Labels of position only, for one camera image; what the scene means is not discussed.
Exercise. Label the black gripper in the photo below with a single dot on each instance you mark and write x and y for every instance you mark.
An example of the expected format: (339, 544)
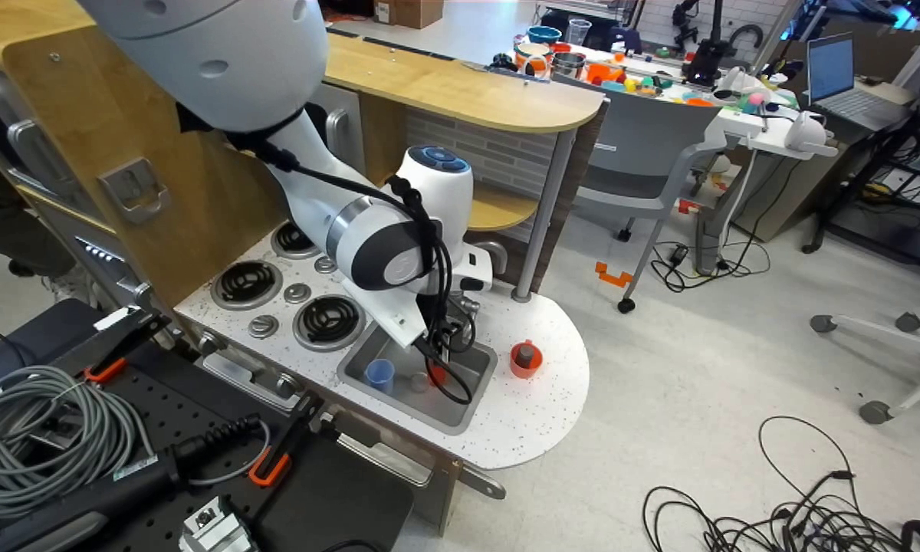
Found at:
(448, 320)

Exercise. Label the blue cup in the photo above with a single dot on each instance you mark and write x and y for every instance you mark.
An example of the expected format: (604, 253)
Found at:
(382, 375)

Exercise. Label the grey toy sink basin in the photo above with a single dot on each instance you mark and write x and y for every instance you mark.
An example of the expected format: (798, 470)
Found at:
(447, 408)

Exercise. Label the red cup with grey item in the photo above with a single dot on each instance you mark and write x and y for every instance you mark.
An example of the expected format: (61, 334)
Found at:
(524, 359)

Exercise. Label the front left stove burner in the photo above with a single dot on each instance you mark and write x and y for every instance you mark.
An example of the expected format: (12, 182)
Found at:
(329, 324)

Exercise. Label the stove burner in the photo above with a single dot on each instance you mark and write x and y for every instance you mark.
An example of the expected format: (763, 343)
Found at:
(289, 241)
(329, 324)
(247, 286)

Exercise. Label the back right stove burner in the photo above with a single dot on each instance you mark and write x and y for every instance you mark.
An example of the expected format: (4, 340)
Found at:
(289, 241)

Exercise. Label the back left stove burner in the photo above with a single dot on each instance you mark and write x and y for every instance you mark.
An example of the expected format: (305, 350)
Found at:
(247, 286)

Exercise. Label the open laptop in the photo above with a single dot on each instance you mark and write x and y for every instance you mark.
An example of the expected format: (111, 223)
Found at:
(835, 88)

